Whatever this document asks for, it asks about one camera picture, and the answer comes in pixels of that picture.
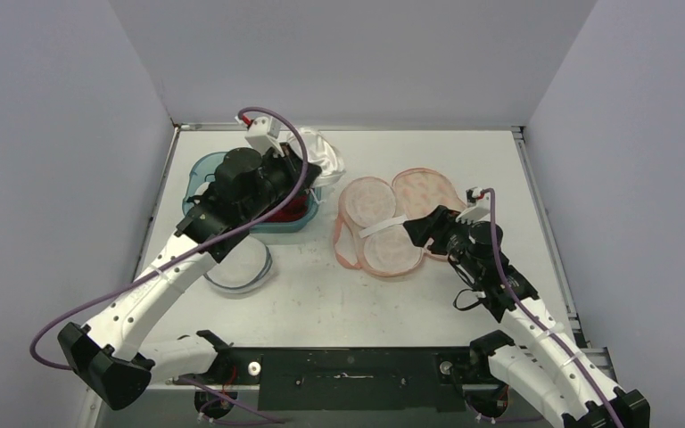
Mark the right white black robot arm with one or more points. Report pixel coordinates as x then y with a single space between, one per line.
531 352

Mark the white satin bra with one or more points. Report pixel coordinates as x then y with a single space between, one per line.
325 167

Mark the dark red lace bra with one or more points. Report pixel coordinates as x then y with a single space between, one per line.
293 211

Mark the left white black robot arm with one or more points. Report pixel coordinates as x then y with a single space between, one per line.
107 352

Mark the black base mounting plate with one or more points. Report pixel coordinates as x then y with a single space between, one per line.
442 378

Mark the peach floral padded bra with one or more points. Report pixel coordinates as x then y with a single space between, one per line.
368 231

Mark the teal plastic bin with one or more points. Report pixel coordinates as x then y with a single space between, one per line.
201 174

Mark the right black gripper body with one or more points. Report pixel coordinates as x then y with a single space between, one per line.
442 225

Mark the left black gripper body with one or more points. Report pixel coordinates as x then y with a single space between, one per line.
282 176

